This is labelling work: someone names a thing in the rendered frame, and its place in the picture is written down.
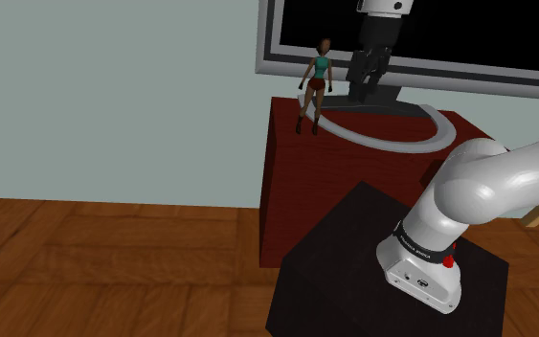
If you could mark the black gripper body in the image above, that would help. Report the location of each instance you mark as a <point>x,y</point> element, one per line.
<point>380,31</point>

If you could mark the dark red wooden cabinet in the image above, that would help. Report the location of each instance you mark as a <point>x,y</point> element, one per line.
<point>325,177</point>

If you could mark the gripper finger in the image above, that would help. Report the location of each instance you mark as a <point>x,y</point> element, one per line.
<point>357,70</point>
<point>378,65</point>

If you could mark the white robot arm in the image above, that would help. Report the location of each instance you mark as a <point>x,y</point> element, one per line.
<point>469,186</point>

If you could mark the woman figure in teal top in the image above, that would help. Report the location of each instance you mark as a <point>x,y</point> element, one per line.
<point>320,67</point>

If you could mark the grey flat screen television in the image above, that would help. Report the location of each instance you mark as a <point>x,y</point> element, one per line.
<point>483,28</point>

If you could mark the black robot stand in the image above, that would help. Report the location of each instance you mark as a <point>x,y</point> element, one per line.
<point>334,280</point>

